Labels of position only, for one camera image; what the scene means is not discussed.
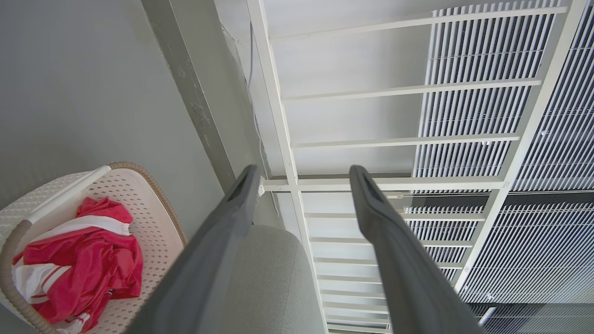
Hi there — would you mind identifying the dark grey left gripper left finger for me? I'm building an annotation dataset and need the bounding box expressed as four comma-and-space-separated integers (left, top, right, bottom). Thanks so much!
126, 164, 261, 334

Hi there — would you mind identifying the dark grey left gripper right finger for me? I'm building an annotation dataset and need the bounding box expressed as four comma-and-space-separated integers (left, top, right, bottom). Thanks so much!
349, 165, 484, 334

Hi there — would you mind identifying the white perforated laundry basket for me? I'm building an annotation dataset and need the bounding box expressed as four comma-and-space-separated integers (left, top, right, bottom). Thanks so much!
0, 161, 188, 334

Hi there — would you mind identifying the grey fabric cushion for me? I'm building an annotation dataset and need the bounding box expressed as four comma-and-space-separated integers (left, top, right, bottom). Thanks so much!
218, 225, 326, 334

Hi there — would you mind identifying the red and white garment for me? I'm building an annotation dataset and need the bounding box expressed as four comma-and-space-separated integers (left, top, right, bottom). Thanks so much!
12, 197, 143, 334

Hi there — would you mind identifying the white slatted window blind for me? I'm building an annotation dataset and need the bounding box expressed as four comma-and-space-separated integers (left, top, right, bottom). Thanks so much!
327, 0, 594, 334

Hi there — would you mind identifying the white metal rack frame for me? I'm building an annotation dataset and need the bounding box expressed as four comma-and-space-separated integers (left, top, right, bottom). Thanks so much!
246, 0, 590, 334

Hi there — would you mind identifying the thin white wall cable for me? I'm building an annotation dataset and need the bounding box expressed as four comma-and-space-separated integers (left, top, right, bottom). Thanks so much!
248, 21, 280, 218

